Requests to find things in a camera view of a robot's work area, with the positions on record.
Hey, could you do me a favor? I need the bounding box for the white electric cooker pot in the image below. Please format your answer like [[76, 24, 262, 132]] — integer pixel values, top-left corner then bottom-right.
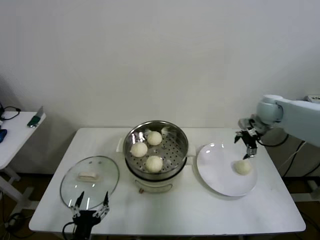
[[124, 156, 194, 195]]

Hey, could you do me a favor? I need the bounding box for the black wall cable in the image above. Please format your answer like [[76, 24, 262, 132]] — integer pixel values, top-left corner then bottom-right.
[[281, 148, 320, 178]]

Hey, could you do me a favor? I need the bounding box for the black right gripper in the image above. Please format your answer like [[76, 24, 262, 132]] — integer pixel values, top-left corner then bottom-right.
[[233, 129, 259, 161]]

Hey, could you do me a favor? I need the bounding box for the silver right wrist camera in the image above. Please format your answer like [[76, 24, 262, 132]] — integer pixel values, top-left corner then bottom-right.
[[237, 116, 260, 132]]

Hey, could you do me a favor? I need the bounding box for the black floor cable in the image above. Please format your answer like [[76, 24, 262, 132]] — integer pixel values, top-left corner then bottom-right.
[[3, 212, 28, 230]]

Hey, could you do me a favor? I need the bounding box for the green handled utility knife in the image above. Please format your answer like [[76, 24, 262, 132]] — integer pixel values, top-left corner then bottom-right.
[[26, 106, 46, 129]]

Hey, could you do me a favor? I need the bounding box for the glass lid with cream handle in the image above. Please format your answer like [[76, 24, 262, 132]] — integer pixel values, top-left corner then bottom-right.
[[59, 156, 120, 210]]

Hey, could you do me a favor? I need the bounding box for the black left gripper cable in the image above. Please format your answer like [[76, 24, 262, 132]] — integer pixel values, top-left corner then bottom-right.
[[62, 221, 76, 240]]

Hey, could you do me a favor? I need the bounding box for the white steamed baozi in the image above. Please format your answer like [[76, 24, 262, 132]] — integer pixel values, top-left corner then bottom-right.
[[130, 143, 148, 158], [145, 155, 164, 173], [233, 159, 252, 176], [146, 131, 163, 146]]

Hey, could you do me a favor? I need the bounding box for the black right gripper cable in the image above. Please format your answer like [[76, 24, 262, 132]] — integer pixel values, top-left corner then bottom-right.
[[257, 133, 290, 147]]

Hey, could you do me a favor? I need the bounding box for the white wall cable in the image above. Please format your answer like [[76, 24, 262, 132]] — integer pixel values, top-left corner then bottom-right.
[[279, 141, 307, 169]]

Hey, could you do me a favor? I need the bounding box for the perforated steel steamer basket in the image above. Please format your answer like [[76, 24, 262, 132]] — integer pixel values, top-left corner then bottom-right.
[[115, 120, 196, 176]]

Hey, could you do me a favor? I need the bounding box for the white table base frame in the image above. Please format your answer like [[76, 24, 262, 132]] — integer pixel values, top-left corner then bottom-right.
[[289, 179, 320, 203]]

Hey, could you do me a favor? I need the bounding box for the white round plate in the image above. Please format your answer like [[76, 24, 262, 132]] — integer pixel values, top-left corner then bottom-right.
[[196, 142, 258, 197]]

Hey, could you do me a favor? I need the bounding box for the white side table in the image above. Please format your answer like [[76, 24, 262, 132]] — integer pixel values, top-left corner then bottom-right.
[[0, 111, 47, 213]]

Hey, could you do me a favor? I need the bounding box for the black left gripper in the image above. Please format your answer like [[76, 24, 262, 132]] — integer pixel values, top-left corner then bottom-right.
[[69, 191, 111, 240]]

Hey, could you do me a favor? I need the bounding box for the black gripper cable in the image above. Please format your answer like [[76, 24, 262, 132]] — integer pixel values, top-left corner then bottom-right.
[[62, 221, 76, 240], [257, 133, 290, 147]]

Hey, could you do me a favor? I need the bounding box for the black cable on side table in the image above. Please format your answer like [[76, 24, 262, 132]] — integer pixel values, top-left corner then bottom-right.
[[0, 102, 21, 123]]

